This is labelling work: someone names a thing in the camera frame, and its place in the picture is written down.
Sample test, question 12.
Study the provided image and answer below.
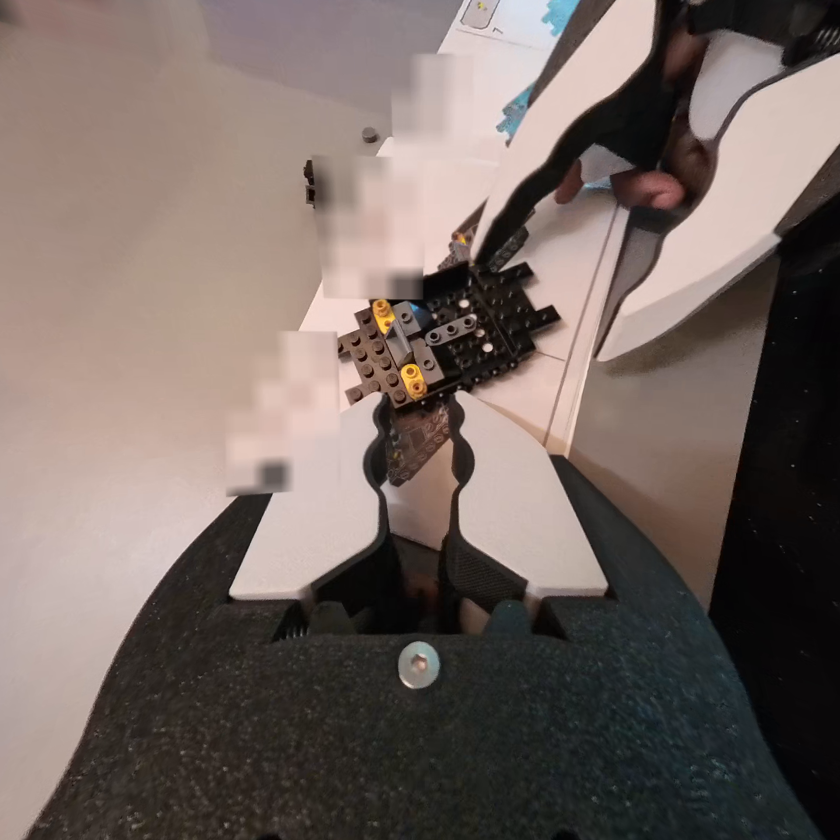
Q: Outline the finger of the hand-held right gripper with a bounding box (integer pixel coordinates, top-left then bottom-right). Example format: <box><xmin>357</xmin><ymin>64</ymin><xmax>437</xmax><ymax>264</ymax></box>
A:
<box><xmin>472</xmin><ymin>0</ymin><xmax>660</xmax><ymax>265</ymax></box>
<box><xmin>592</xmin><ymin>51</ymin><xmax>840</xmax><ymax>363</ymax></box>

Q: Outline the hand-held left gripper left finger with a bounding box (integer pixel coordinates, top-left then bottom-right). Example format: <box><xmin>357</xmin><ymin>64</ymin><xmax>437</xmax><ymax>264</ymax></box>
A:
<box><xmin>228</xmin><ymin>394</ymin><xmax>395</xmax><ymax>601</ymax></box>

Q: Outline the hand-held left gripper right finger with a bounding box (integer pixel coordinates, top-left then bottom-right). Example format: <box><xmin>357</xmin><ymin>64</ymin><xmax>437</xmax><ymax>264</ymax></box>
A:
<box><xmin>445</xmin><ymin>390</ymin><xmax>609</xmax><ymax>599</ymax></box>

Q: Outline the black lego model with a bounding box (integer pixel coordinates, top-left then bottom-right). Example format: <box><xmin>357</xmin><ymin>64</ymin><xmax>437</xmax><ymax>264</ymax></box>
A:
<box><xmin>338</xmin><ymin>261</ymin><xmax>562</xmax><ymax>411</ymax></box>

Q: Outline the lego instruction booklet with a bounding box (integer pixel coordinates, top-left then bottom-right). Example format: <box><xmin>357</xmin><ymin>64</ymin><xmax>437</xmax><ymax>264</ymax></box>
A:
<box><xmin>298</xmin><ymin>0</ymin><xmax>631</xmax><ymax>552</ymax></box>

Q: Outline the person's right hand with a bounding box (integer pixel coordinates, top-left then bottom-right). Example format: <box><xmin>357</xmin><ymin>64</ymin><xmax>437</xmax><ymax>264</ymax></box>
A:
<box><xmin>554</xmin><ymin>108</ymin><xmax>716</xmax><ymax>212</ymax></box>

